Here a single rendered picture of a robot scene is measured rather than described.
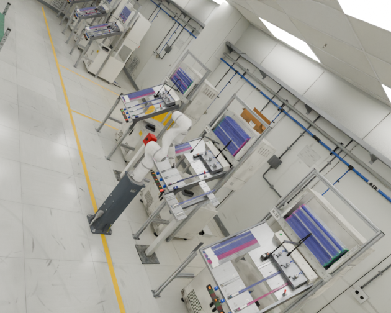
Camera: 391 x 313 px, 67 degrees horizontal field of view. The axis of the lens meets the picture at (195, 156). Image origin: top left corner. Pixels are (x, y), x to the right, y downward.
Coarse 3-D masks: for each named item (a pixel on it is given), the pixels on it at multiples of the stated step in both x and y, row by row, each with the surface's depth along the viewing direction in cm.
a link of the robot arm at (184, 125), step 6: (180, 120) 273; (186, 120) 273; (180, 126) 274; (186, 126) 272; (168, 132) 278; (174, 132) 276; (180, 132) 276; (162, 138) 282; (168, 138) 278; (168, 144) 281; (162, 150) 280; (156, 156) 281; (162, 156) 280
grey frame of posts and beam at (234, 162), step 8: (232, 96) 372; (216, 120) 383; (200, 136) 389; (264, 136) 324; (216, 144) 362; (224, 152) 349; (248, 152) 330; (232, 160) 337; (240, 160) 334; (176, 168) 407; (232, 168) 338; (224, 176) 344; (216, 184) 347; (160, 208) 326; (152, 216) 330; (144, 224) 336; (184, 224) 366; (136, 232) 341; (168, 240) 374
